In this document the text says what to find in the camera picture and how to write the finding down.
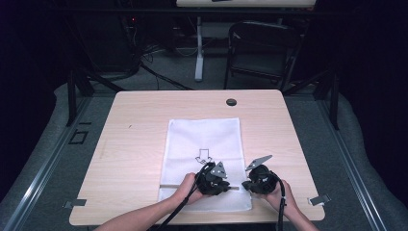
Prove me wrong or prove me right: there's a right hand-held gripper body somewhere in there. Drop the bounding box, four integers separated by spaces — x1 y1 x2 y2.
244 154 283 195

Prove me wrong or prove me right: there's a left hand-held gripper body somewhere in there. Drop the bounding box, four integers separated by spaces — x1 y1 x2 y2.
194 161 228 197

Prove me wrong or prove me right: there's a white cloth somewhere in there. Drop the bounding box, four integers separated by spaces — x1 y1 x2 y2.
157 116 253 213

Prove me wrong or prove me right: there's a person's left hand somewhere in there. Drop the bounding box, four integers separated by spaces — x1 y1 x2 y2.
172 172 207 207

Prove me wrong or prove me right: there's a person's right hand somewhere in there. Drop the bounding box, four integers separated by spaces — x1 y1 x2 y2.
260 179 300 219

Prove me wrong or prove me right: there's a grey tape piece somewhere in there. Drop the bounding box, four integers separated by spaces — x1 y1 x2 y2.
308 193 332 207
63 198 88 210

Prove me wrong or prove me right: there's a black metal stand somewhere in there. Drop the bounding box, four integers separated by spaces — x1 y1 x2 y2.
64 67 127 127
281 66 342 131

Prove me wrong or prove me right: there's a white desk leg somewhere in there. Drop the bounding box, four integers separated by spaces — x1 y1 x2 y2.
193 15 206 83

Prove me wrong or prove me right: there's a black folding chair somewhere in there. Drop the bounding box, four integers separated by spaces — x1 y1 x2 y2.
222 20 304 92

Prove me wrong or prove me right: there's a black tape square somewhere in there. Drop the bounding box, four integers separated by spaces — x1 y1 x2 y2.
67 128 89 145

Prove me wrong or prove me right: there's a dark cabinet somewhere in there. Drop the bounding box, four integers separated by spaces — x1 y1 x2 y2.
72 13 138 73

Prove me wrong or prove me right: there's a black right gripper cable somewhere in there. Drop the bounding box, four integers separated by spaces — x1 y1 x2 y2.
271 177 288 231

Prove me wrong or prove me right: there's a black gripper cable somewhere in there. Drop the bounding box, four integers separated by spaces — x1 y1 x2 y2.
156 163 216 231
271 177 288 231

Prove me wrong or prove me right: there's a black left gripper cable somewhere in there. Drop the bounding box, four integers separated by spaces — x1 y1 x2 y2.
156 163 216 231

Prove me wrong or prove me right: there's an aluminium floor rail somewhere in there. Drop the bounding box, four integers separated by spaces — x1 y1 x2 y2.
315 95 390 231
0 95 94 231

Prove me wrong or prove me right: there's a black floor cable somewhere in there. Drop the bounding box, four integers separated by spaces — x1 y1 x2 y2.
139 62 194 91

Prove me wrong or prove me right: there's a white floor cable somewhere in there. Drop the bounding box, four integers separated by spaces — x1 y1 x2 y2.
173 38 219 58

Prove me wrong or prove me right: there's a bundle of black cables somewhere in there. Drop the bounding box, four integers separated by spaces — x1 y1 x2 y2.
120 14 162 79

